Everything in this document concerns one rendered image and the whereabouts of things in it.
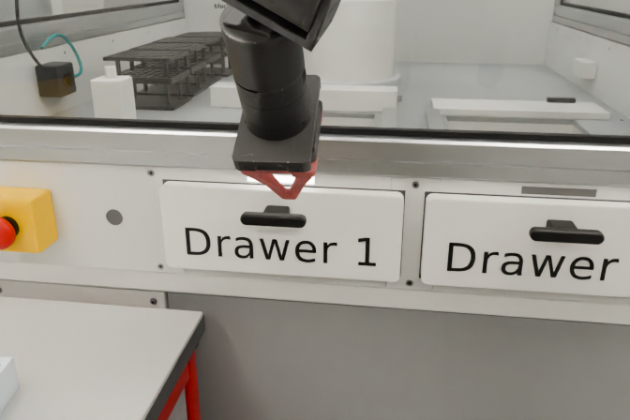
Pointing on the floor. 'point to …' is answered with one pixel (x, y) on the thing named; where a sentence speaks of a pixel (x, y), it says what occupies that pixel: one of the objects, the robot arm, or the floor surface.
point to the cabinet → (371, 346)
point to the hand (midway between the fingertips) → (290, 178)
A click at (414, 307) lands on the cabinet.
